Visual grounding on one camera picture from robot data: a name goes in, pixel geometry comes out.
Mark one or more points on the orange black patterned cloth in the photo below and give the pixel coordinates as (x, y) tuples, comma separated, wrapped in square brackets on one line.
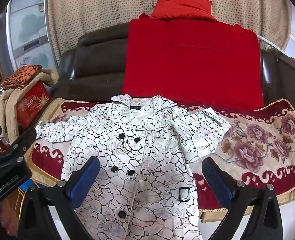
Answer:
[(22, 77)]

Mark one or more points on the beige jacket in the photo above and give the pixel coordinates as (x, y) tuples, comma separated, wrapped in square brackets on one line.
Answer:
[(10, 98)]

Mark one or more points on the small red pillow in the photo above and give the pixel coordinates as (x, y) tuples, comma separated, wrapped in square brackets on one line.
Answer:
[(183, 9)]

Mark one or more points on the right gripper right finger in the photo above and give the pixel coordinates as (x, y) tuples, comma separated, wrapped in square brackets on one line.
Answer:
[(265, 221)]

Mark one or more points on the dark brown leather sofa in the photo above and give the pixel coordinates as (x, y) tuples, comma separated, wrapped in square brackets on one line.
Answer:
[(94, 69)]

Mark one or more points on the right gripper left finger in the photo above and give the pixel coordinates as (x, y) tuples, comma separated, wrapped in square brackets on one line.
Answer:
[(49, 212)]

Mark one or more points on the floral red beige blanket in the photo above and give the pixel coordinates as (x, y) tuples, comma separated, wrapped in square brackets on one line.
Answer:
[(259, 149)]

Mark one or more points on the red gift box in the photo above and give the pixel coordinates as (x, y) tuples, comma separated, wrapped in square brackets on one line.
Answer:
[(31, 104)]

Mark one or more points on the white crackle-pattern coat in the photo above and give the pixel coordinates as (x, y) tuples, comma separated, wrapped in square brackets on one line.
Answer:
[(149, 150)]

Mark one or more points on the silver refrigerator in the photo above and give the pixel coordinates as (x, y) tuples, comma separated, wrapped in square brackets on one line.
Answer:
[(25, 36)]

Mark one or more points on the large red cushion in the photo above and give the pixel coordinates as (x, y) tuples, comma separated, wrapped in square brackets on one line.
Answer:
[(187, 60)]

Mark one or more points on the beige dotted curtain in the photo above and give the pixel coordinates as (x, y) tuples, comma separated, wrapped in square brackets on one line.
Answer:
[(70, 19)]

